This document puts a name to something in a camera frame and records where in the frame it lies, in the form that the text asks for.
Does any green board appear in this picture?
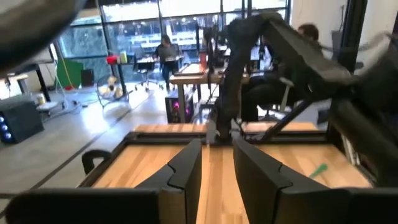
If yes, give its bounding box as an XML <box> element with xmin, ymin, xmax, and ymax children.
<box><xmin>55</xmin><ymin>58</ymin><xmax>84</xmax><ymax>89</ymax></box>

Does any green handled utensil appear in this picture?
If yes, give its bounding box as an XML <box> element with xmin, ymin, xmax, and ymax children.
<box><xmin>308</xmin><ymin>163</ymin><xmax>329</xmax><ymax>179</ymax></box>

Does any round floor fan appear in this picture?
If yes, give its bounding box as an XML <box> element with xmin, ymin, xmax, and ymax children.
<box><xmin>96</xmin><ymin>74</ymin><xmax>130</xmax><ymax>108</ymax></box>

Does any standing person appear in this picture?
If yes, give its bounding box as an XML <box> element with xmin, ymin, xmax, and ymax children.
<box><xmin>154</xmin><ymin>34</ymin><xmax>182</xmax><ymax>91</ymax></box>

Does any black aluminium table frame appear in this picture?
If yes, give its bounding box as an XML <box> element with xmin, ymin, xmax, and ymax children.
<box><xmin>77</xmin><ymin>99</ymin><xmax>384</xmax><ymax>191</ymax></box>

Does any black vertical post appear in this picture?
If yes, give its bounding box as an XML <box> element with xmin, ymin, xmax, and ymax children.
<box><xmin>339</xmin><ymin>0</ymin><xmax>365</xmax><ymax>73</ymax></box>

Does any computer tower with pink light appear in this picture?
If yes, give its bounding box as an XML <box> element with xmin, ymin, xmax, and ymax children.
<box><xmin>164</xmin><ymin>90</ymin><xmax>195</xmax><ymax>124</ymax></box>

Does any black loop clamp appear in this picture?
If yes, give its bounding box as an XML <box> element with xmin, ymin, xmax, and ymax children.
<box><xmin>81</xmin><ymin>149</ymin><xmax>112</xmax><ymax>175</ymax></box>

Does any seated person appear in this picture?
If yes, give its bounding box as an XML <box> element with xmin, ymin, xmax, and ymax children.
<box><xmin>240</xmin><ymin>23</ymin><xmax>321</xmax><ymax>123</ymax></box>

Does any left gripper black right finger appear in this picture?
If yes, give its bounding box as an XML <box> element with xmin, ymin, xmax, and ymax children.
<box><xmin>233</xmin><ymin>136</ymin><xmax>352</xmax><ymax>224</ymax></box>

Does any wooden office desk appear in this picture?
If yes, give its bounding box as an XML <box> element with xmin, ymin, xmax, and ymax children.
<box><xmin>169</xmin><ymin>63</ymin><xmax>251</xmax><ymax>124</ymax></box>

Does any black box with blue lights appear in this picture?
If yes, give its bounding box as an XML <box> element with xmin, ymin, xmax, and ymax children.
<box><xmin>0</xmin><ymin>100</ymin><xmax>45</xmax><ymax>144</ymax></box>

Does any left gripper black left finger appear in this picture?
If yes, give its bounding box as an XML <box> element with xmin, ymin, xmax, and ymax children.
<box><xmin>135</xmin><ymin>138</ymin><xmax>203</xmax><ymax>224</ymax></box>

